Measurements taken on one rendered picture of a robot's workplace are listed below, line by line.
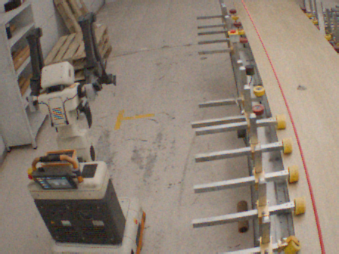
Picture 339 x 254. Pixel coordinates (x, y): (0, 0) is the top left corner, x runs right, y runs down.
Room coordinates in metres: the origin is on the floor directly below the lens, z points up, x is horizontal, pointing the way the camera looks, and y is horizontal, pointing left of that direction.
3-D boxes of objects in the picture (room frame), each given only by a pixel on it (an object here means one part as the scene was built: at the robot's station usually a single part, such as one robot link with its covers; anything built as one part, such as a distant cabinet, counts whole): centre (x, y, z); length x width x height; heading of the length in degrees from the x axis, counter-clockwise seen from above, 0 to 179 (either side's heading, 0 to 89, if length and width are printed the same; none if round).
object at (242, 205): (2.40, -0.39, 0.04); 0.30 x 0.08 x 0.08; 171
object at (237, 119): (2.42, -0.34, 0.84); 0.43 x 0.03 x 0.04; 81
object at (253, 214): (1.42, -0.26, 0.95); 0.50 x 0.04 x 0.04; 81
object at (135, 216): (2.38, 0.67, 0.16); 0.67 x 0.64 x 0.25; 170
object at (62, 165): (2.27, 0.69, 0.87); 0.23 x 0.15 x 0.11; 80
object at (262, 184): (1.45, -0.33, 0.87); 0.04 x 0.04 x 0.48; 81
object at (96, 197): (2.29, 0.68, 0.59); 0.55 x 0.34 x 0.83; 80
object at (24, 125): (4.55, 1.61, 0.78); 0.90 x 0.45 x 1.55; 171
